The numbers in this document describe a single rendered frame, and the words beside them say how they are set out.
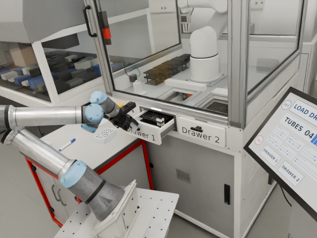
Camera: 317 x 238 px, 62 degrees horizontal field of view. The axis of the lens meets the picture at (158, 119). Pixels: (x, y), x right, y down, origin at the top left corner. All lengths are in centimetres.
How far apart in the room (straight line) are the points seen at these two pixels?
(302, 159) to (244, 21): 57
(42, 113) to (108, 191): 40
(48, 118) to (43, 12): 105
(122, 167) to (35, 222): 109
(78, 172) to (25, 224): 155
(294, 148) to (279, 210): 129
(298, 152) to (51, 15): 171
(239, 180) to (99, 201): 79
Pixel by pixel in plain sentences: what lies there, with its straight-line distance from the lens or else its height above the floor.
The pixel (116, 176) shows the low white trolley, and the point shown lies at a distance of 169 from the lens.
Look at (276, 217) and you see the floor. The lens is 223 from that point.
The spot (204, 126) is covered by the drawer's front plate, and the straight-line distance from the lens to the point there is 142.
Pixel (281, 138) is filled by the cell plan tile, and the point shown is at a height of 106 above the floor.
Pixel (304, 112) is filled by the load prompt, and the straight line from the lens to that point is 107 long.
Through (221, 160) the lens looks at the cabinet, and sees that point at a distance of 153.
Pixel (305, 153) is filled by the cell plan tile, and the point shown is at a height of 107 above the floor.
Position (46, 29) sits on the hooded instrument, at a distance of 204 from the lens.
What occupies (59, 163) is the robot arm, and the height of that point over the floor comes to 99.
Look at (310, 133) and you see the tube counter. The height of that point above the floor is 111.
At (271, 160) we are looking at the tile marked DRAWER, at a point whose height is 99.
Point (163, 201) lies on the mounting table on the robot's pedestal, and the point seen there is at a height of 76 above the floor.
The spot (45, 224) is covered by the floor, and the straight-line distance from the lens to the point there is 248.
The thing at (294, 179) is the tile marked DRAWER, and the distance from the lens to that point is 100.
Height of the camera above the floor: 163
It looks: 28 degrees down
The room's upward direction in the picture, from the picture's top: 8 degrees counter-clockwise
